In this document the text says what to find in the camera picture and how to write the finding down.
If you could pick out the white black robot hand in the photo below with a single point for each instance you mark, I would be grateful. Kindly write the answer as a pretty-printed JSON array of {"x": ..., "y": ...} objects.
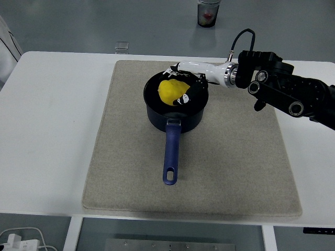
[{"x": 209, "y": 72}]

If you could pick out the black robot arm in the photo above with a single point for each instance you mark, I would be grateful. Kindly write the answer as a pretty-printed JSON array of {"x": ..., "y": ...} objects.
[{"x": 282, "y": 86}]

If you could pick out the black mesh waste bin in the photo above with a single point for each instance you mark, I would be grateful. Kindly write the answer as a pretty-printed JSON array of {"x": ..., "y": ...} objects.
[{"x": 208, "y": 15}]

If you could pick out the metal floor socket plate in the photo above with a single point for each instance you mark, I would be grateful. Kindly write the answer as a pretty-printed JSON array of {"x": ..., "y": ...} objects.
[{"x": 121, "y": 46}]

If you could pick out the beige table mat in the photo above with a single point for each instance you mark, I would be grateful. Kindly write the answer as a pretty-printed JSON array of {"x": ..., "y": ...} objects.
[{"x": 209, "y": 170}]

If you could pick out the white table leg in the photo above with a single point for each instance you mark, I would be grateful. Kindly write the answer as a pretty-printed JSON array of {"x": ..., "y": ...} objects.
[
  {"x": 269, "y": 239},
  {"x": 72, "y": 235}
]

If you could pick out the grey metal plate with screws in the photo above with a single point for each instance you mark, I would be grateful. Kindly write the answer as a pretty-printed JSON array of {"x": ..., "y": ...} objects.
[{"x": 170, "y": 245}]

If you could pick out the black table control panel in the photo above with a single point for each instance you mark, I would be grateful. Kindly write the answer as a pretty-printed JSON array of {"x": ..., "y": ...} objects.
[{"x": 319, "y": 230}]

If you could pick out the white power strip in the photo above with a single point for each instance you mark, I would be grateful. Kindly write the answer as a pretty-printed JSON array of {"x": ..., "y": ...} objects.
[{"x": 18, "y": 243}]

